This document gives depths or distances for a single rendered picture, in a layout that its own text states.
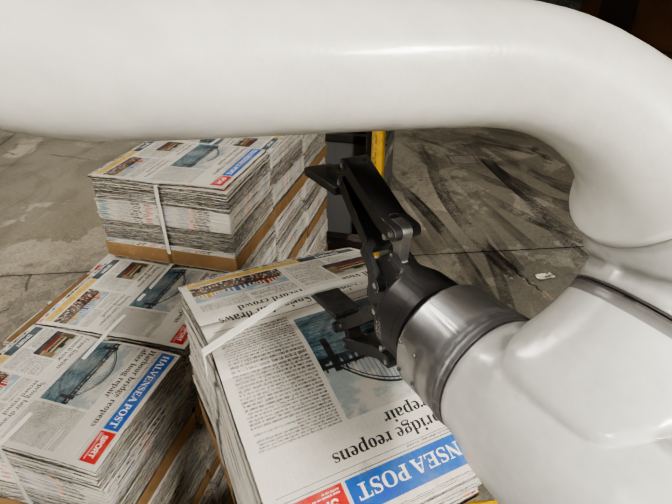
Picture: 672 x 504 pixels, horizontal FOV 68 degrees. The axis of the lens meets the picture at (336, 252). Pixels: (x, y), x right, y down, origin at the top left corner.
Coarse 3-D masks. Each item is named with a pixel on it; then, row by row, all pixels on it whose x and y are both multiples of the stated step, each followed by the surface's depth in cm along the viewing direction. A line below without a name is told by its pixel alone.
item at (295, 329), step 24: (360, 288) 64; (288, 312) 60; (312, 312) 60; (216, 336) 56; (240, 336) 56; (264, 336) 56; (288, 336) 56; (312, 336) 56; (336, 336) 56; (216, 360) 53; (240, 360) 53; (264, 360) 53; (216, 384) 57; (216, 408) 60
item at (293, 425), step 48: (240, 384) 50; (288, 384) 51; (336, 384) 52; (384, 384) 52; (240, 432) 47; (288, 432) 47; (336, 432) 48; (384, 432) 49; (432, 432) 50; (240, 480) 52; (288, 480) 44; (336, 480) 45; (384, 480) 46; (432, 480) 46
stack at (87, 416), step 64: (256, 256) 142; (64, 320) 114; (128, 320) 114; (0, 384) 97; (64, 384) 97; (128, 384) 97; (192, 384) 112; (0, 448) 85; (64, 448) 85; (128, 448) 91; (192, 448) 117
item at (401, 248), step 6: (396, 222) 39; (402, 222) 39; (402, 228) 38; (408, 228) 38; (408, 234) 38; (402, 240) 39; (408, 240) 39; (396, 246) 40; (402, 246) 39; (408, 246) 39; (396, 252) 40; (402, 252) 39; (408, 252) 40; (402, 258) 40
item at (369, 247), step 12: (348, 192) 44; (348, 204) 44; (360, 204) 44; (360, 216) 43; (360, 228) 43; (372, 228) 43; (372, 240) 42; (384, 240) 43; (360, 252) 43; (372, 252) 42; (372, 264) 41; (372, 276) 41; (372, 288) 42; (384, 288) 41
